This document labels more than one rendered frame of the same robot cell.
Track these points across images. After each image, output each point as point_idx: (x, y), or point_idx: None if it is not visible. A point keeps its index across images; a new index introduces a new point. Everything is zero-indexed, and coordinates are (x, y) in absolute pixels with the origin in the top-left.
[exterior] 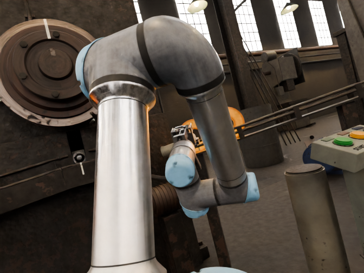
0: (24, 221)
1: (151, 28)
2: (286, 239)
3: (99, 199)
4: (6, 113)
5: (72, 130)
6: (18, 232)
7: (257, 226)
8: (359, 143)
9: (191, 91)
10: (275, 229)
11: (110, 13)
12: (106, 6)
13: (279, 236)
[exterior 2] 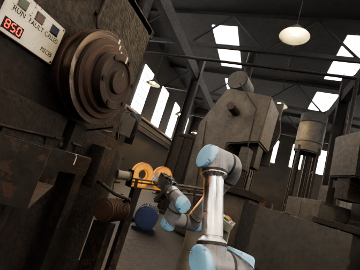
0: None
1: (238, 162)
2: (132, 268)
3: (217, 213)
4: (37, 71)
5: (72, 120)
6: None
7: (106, 255)
8: (229, 222)
9: (229, 184)
10: (121, 260)
11: (131, 51)
12: (133, 44)
13: (126, 265)
